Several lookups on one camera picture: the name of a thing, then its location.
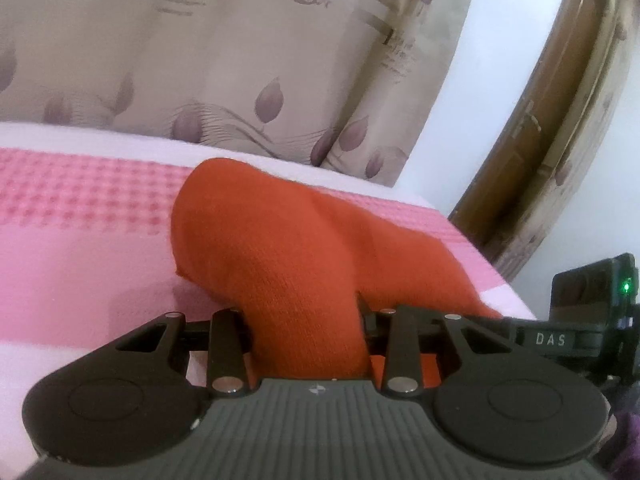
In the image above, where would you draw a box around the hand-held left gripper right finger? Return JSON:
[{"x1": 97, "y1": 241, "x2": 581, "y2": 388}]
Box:
[{"x1": 355, "y1": 290, "x2": 507, "y2": 397}]

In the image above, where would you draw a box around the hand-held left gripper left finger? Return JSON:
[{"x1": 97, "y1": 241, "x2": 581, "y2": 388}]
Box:
[{"x1": 102, "y1": 309, "x2": 259, "y2": 397}]

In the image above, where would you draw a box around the orange knitted garment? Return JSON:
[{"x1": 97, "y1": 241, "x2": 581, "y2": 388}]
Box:
[{"x1": 170, "y1": 157, "x2": 503, "y2": 381}]

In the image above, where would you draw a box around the beige leaf print curtain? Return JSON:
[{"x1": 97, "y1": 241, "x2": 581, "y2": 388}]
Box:
[
  {"x1": 492, "y1": 0, "x2": 640, "y2": 281},
  {"x1": 0, "y1": 0, "x2": 488, "y2": 188}
]

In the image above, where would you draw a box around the dark purple clothing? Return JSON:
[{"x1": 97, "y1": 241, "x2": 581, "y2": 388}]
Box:
[{"x1": 595, "y1": 385, "x2": 640, "y2": 480}]

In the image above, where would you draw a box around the brown wooden door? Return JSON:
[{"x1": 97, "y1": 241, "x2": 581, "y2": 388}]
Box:
[{"x1": 447, "y1": 0, "x2": 621, "y2": 267}]

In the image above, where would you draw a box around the pink checked bed blanket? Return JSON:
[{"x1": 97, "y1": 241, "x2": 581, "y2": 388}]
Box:
[{"x1": 0, "y1": 120, "x2": 538, "y2": 466}]

